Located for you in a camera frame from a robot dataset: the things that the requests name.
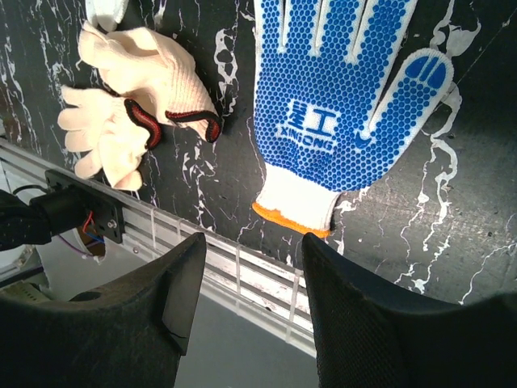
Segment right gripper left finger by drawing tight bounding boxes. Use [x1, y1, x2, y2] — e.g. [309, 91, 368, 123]
[1, 233, 207, 387]

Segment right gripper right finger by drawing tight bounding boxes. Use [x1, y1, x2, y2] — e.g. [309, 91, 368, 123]
[302, 233, 516, 387]

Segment white knit glove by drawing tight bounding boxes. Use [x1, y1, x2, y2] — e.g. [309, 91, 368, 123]
[85, 0, 128, 32]
[252, 1, 454, 238]

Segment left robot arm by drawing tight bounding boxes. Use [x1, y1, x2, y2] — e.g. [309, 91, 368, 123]
[1, 188, 86, 251]

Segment cream leather glove front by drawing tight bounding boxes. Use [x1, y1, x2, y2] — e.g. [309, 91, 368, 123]
[57, 86, 162, 191]

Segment cream leather glove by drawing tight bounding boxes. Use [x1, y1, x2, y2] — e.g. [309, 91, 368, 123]
[57, 86, 162, 191]
[78, 21, 221, 143]

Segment cream leather glove rear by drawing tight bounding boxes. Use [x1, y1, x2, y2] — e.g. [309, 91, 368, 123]
[78, 21, 221, 143]

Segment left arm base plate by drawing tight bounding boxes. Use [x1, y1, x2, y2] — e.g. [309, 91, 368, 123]
[45, 170, 124, 244]

